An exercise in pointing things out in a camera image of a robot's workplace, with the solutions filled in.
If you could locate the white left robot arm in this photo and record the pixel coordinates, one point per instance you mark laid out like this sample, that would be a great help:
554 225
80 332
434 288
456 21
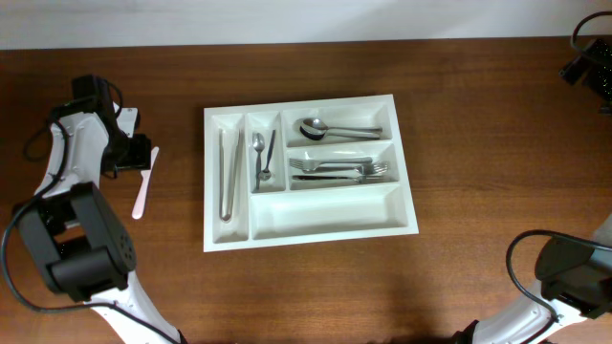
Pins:
78 244

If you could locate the small metal teaspoon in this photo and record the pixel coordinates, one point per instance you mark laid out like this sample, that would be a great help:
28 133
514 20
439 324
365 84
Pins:
266 173
258 144

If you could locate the long metal tongs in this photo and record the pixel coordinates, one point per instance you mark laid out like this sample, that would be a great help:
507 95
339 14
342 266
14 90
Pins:
228 178

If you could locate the pink plastic knife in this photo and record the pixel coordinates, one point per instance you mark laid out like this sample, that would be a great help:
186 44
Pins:
139 205

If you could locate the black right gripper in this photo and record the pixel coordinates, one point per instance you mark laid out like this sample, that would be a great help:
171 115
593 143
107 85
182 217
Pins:
601 77

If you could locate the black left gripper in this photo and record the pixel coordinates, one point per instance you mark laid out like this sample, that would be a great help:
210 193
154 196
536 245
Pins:
141 159

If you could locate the white cutlery tray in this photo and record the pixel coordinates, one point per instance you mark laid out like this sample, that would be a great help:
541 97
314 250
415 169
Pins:
287 212

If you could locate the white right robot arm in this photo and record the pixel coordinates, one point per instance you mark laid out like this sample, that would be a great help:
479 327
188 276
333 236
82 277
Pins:
572 284

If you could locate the large metal spoon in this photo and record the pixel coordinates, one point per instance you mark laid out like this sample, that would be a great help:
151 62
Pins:
321 135
320 125

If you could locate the metal fork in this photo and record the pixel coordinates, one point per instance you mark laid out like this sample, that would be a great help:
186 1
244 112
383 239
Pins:
312 165
362 169
360 179

